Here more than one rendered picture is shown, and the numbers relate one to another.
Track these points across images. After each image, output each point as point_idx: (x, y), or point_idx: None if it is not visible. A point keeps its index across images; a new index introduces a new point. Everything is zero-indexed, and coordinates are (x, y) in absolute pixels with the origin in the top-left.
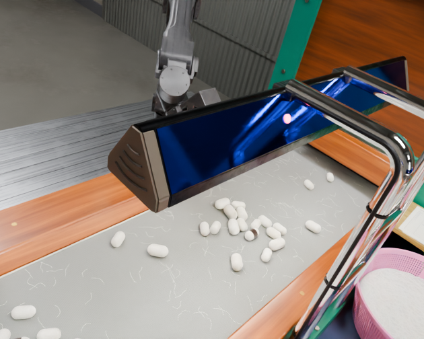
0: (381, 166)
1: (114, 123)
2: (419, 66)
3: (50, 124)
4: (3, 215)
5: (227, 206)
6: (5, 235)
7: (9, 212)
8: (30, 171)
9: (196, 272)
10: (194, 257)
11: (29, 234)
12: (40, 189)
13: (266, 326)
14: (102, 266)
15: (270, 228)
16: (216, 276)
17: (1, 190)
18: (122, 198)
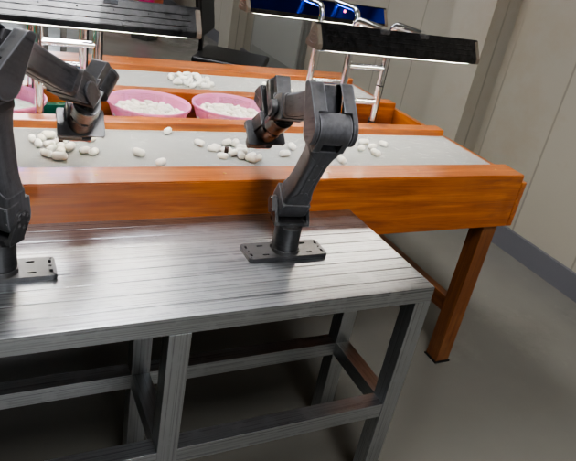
0: None
1: (63, 302)
2: None
3: (163, 312)
4: (231, 177)
5: (62, 149)
6: (229, 170)
7: (227, 178)
8: (202, 258)
9: (120, 145)
10: (114, 149)
11: (216, 167)
12: (196, 241)
13: (108, 118)
14: (176, 160)
15: (43, 136)
16: (109, 142)
17: (229, 247)
18: (145, 167)
